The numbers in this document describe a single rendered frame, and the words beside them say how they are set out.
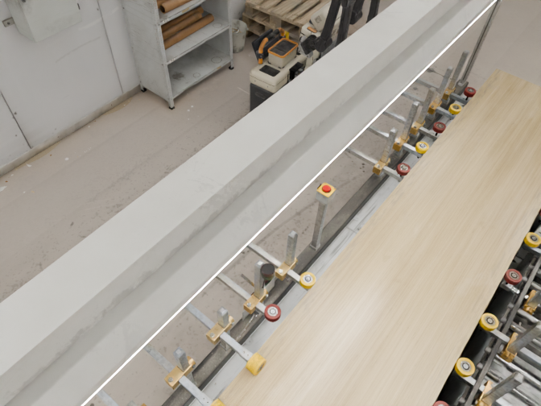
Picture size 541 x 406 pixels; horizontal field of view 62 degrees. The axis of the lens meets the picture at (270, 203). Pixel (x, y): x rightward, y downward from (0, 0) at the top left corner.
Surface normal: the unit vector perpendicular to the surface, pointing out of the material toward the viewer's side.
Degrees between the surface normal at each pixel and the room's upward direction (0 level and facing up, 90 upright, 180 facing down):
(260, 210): 61
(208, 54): 0
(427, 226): 0
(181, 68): 0
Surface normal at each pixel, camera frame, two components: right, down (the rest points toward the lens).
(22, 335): 0.04, -0.62
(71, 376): 0.70, 0.15
